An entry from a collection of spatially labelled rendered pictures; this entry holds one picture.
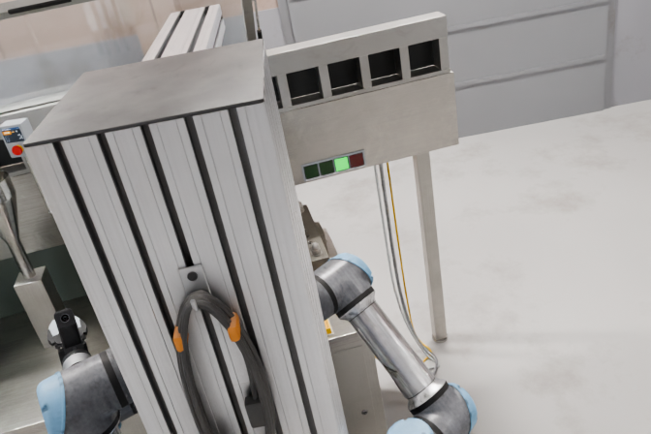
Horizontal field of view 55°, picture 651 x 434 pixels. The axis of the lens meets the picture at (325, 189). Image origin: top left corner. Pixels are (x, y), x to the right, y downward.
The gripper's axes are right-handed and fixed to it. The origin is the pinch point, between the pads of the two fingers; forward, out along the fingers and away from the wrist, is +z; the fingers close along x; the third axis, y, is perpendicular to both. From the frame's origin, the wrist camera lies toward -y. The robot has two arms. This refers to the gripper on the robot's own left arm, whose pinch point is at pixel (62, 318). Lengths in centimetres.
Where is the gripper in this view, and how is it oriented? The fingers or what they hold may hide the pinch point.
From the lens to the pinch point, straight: 190.7
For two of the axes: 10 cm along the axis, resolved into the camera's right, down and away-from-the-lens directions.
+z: -5.1, -3.3, 8.0
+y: 0.5, 9.1, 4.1
